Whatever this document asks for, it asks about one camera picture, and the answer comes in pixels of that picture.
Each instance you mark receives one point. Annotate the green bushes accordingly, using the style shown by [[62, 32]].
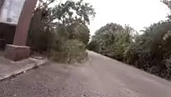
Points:
[[67, 43]]

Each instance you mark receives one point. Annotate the red brick sign structure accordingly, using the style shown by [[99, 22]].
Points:
[[22, 19]]

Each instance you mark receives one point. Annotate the grey asphalt road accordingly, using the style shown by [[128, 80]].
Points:
[[99, 91]]

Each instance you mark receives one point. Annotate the row of green trees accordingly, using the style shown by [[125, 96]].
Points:
[[155, 46]]

